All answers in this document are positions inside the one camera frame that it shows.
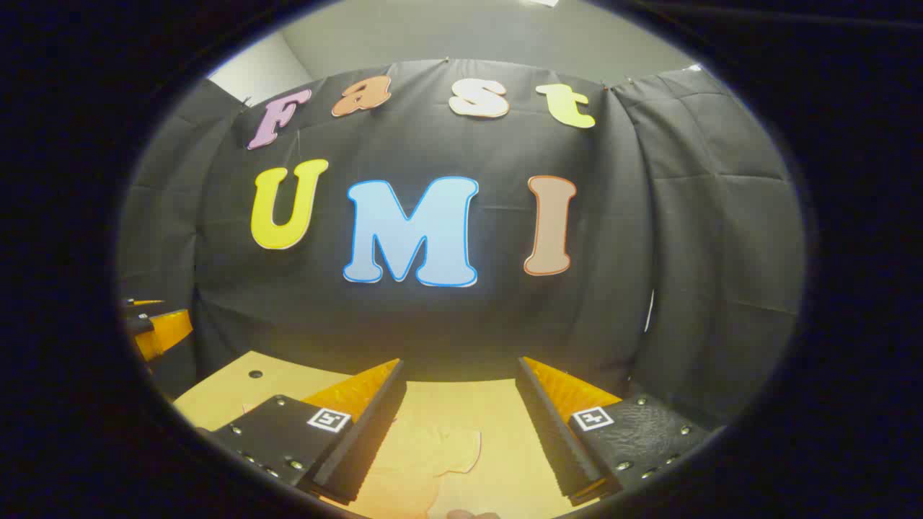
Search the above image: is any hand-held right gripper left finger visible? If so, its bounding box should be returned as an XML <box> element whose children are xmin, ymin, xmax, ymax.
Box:
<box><xmin>202</xmin><ymin>358</ymin><xmax>407</xmax><ymax>505</ymax></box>

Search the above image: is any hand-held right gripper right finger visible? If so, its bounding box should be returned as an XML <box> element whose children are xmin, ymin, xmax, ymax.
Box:
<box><xmin>515</xmin><ymin>356</ymin><xmax>716</xmax><ymax>507</ymax></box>

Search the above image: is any orange T-shirt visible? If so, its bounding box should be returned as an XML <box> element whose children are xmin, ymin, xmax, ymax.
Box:
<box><xmin>357</xmin><ymin>418</ymin><xmax>484</xmax><ymax>519</ymax></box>

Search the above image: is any black backdrop cloth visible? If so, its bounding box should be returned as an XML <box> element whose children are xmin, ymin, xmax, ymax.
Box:
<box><xmin>115</xmin><ymin>58</ymin><xmax>807</xmax><ymax>433</ymax></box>

